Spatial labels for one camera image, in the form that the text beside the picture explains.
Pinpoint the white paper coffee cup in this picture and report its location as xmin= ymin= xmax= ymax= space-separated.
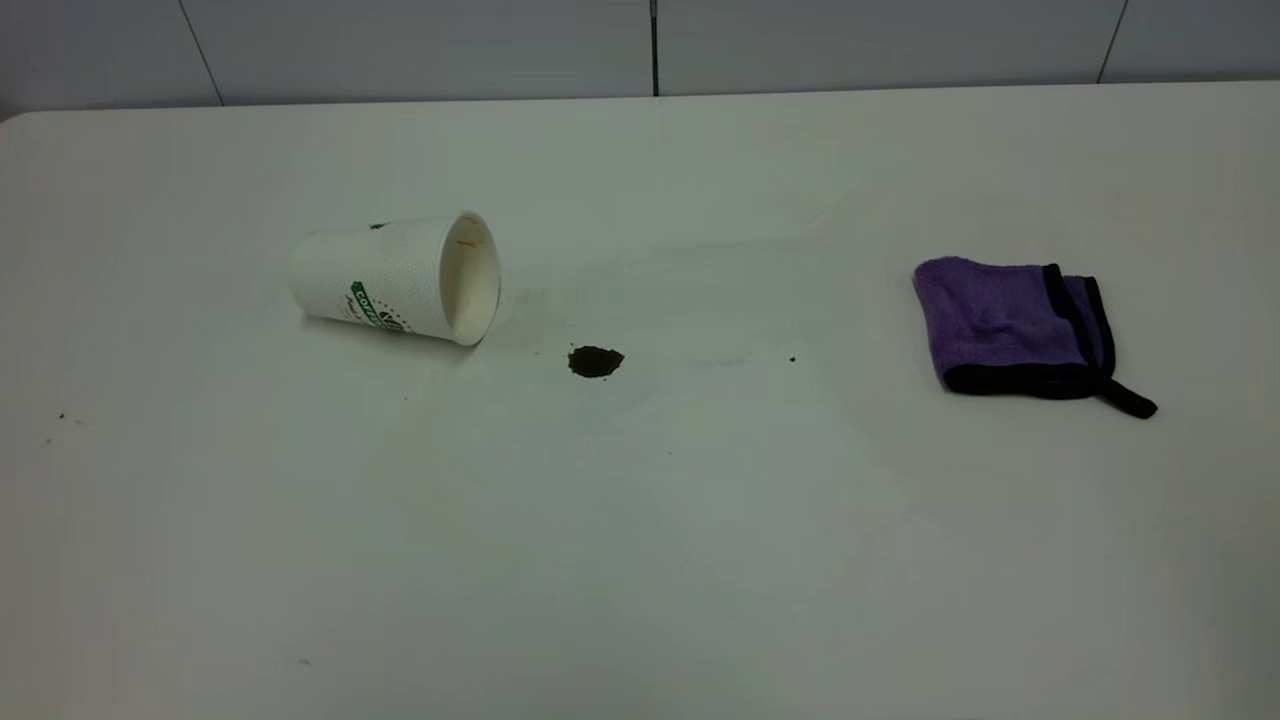
xmin=288 ymin=210 xmax=502 ymax=347

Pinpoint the purple cloth with black trim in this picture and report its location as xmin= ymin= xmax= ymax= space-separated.
xmin=912 ymin=256 xmax=1159 ymax=420

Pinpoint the dark brown coffee stain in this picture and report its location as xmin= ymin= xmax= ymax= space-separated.
xmin=567 ymin=344 xmax=626 ymax=379

